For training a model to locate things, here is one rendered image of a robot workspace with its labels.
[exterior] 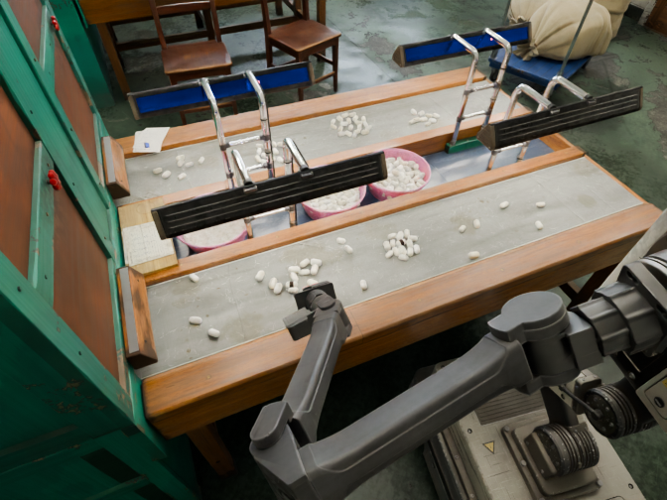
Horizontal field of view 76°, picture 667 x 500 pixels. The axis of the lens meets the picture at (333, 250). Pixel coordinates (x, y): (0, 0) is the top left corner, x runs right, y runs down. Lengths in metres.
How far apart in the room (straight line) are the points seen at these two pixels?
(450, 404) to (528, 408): 1.01
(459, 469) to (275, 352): 0.71
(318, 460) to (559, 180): 1.58
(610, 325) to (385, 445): 0.31
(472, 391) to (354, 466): 0.17
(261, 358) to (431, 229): 0.73
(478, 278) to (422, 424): 0.89
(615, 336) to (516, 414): 0.95
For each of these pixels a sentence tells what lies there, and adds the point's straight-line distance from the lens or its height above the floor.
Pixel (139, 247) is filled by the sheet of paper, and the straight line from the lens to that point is 1.49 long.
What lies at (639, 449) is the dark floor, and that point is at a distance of 2.27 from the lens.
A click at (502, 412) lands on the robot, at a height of 0.47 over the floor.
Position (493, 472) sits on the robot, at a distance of 1.46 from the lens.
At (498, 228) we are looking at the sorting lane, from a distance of 1.60.
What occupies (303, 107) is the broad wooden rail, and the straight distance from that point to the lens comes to 2.04.
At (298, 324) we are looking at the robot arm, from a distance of 0.95.
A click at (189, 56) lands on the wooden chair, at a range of 3.34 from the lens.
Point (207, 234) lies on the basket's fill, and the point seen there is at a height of 0.73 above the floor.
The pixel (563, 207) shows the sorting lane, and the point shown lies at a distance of 1.79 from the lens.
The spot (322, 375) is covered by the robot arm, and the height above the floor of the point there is 1.15.
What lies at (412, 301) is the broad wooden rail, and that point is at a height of 0.76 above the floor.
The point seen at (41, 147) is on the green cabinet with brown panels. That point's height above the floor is 1.27.
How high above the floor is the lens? 1.82
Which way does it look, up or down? 50 degrees down
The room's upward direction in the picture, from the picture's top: 1 degrees clockwise
